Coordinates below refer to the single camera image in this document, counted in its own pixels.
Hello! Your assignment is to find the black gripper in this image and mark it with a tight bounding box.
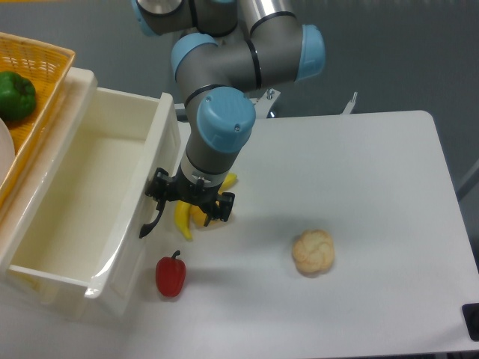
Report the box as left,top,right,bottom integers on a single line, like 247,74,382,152
145,168,222,227

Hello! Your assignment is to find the black top drawer handle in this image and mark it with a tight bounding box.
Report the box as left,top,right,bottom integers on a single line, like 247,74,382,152
139,210,164,239

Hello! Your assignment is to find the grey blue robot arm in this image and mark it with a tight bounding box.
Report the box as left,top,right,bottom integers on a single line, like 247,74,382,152
132,1,326,221

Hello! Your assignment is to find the white drawer cabinet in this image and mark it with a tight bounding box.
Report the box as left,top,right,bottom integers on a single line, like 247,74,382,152
0,67,150,322

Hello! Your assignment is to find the yellow banana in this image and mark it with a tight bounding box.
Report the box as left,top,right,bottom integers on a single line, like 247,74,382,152
174,173,237,241

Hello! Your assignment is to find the yellow bell pepper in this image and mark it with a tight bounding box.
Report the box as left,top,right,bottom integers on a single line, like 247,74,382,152
189,190,235,227

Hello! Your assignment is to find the red bell pepper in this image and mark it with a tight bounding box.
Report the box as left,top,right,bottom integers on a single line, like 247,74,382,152
155,250,186,298

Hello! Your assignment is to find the round bread roll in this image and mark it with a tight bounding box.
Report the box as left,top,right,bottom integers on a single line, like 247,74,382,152
292,229,335,275

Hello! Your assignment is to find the white plate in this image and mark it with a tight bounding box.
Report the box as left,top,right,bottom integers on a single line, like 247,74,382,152
0,120,15,183

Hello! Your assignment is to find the yellow woven basket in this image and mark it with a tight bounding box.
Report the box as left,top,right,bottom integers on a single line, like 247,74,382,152
1,33,76,203

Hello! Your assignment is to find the green bell pepper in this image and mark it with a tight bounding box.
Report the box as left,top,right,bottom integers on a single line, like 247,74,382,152
1,71,37,121

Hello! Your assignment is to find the black device at table edge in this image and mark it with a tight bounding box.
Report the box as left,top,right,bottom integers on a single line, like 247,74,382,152
462,303,479,342

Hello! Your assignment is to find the white middle table bracket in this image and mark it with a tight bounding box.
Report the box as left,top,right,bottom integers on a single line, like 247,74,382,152
252,88,281,119

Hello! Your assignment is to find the white table bracket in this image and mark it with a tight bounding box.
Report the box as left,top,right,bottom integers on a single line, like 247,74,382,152
252,88,281,119
341,91,358,115

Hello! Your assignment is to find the white right table bracket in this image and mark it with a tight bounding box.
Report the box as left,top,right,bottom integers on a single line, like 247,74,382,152
341,91,358,115

